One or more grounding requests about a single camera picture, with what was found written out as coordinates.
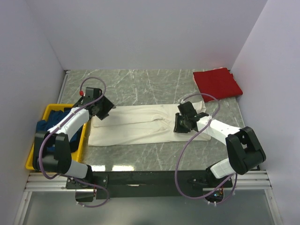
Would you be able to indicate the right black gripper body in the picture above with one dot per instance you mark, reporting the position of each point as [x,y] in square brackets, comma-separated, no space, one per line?
[177,123]

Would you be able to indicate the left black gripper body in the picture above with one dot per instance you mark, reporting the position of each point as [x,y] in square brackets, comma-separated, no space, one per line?
[106,108]

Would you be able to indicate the white t shirt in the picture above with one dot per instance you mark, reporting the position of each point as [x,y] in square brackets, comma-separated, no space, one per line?
[136,124]

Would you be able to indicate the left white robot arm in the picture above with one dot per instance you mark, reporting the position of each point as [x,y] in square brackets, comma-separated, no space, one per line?
[52,148]

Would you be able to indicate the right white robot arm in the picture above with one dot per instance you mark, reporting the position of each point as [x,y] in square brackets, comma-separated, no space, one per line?
[243,147]

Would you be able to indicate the folded red t shirt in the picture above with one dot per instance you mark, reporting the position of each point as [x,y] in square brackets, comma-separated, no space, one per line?
[218,83]

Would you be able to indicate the yellow plastic bin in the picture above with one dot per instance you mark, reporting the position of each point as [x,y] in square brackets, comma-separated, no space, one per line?
[79,151]

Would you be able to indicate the blue t shirt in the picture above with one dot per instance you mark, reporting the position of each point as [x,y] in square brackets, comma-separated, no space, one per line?
[53,119]

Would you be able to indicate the black base bar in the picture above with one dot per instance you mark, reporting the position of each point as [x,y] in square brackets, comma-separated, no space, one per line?
[192,184]

